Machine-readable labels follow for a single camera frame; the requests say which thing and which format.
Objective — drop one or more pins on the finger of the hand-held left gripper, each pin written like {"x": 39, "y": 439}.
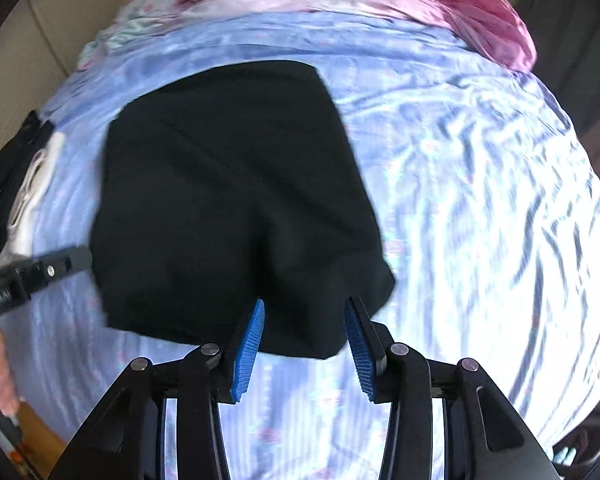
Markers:
{"x": 65, "y": 261}

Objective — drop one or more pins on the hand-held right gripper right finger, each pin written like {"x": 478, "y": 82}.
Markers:
{"x": 360, "y": 355}

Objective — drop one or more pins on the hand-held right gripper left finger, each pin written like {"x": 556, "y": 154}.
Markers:
{"x": 247, "y": 355}

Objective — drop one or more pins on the black pants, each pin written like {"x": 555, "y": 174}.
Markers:
{"x": 220, "y": 185}

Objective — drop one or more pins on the person's left hand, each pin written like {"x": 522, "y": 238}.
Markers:
{"x": 2, "y": 380}

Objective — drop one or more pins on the folded white garment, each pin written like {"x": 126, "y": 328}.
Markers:
{"x": 35, "y": 195}

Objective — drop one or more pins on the folded black garment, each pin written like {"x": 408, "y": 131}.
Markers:
{"x": 5, "y": 185}

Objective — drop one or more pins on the blue striped bed sheet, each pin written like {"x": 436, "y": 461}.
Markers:
{"x": 480, "y": 210}

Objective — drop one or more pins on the pale floral blanket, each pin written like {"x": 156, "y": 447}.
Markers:
{"x": 130, "y": 25}

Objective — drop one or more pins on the pink quilt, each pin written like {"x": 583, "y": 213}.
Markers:
{"x": 495, "y": 25}

